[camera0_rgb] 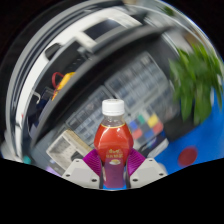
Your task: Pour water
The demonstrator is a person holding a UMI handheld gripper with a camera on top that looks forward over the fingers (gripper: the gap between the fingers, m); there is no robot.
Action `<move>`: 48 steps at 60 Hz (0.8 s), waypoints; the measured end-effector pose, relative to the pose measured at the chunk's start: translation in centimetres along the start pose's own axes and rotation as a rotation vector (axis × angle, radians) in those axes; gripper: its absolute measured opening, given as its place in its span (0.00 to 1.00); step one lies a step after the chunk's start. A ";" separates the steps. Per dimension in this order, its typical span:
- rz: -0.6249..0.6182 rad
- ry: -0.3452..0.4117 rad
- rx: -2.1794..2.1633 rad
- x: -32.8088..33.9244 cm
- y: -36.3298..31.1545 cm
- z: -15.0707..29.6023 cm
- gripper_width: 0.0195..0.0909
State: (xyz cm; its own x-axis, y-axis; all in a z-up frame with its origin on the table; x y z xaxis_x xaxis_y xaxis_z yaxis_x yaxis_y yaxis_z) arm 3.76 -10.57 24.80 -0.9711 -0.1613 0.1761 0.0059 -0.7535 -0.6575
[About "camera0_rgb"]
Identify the red drink bottle white cap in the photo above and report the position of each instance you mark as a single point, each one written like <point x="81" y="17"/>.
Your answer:
<point x="113" y="143"/>

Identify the white perforated crate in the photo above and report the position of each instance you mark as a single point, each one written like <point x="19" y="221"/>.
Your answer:
<point x="61" y="148"/>

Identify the plain black box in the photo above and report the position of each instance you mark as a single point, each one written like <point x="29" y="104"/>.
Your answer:
<point x="176" y="130"/>

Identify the green leafy plant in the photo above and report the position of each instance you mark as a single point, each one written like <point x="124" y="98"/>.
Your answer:
<point x="195" y="83"/>

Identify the black box with white label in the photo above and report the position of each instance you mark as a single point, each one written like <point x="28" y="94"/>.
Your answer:
<point x="157" y="146"/>

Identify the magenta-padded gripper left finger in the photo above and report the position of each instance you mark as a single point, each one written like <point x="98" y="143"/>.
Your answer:
<point x="80" y="174"/>

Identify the flat round red coaster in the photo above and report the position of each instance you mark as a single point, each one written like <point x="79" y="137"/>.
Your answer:
<point x="187" y="156"/>

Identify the grey small-parts drawer cabinet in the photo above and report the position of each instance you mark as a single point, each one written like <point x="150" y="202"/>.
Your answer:
<point x="140" y="83"/>
<point x="86" y="116"/>

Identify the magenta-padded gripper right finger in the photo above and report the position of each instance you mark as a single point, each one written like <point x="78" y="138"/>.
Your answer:
<point x="148" y="172"/>

